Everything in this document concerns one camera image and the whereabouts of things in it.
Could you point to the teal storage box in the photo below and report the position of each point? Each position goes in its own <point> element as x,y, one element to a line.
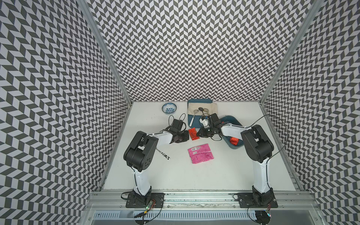
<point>229,130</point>

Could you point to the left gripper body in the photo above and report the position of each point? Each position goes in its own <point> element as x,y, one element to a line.
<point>183,136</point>

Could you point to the blue white porcelain bowl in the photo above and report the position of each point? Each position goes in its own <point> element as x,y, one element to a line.
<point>169,108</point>

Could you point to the pink tea bag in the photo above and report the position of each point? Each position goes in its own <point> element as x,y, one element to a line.
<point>201,149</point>
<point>202,157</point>

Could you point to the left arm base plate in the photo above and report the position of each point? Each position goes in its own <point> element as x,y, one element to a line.
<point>137,201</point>

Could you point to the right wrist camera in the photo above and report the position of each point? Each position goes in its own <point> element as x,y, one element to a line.
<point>204,122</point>

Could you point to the red tea bag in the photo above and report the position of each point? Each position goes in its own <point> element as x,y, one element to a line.
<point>234,141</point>
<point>193,134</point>

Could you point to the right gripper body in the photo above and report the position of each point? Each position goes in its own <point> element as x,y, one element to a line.
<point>208,131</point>

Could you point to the beige folded cloth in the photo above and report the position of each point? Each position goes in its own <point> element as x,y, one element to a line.
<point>207,108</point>

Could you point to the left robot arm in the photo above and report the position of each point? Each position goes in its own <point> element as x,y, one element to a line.
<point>140,152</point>

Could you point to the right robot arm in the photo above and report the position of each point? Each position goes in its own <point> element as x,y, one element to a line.
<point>258,147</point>

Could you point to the teal flat tray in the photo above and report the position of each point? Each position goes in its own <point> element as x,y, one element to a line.
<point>196,123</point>

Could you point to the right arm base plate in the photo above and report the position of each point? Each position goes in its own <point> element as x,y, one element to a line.
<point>253,200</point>

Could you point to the white handled spoon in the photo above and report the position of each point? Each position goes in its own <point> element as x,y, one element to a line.
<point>194,114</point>

